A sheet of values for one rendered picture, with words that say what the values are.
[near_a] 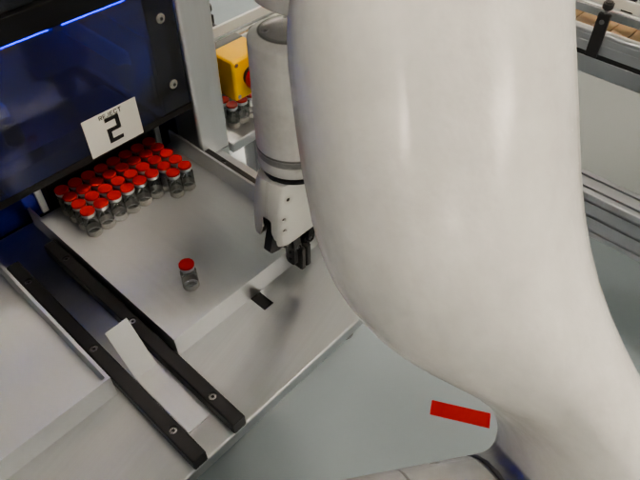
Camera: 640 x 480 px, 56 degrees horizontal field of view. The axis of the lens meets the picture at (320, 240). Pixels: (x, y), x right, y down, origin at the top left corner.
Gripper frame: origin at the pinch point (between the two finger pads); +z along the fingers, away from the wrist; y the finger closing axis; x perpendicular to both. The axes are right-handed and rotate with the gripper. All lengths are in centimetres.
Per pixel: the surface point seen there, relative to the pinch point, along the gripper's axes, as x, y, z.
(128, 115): -28.4, 4.4, -10.6
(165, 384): 0.6, 23.4, 4.1
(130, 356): -4.0, 24.5, 1.8
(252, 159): -44, -30, 26
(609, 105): -4, -144, 49
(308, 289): 3.0, 1.3, 4.3
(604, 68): 7, -82, 5
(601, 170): 2, -144, 73
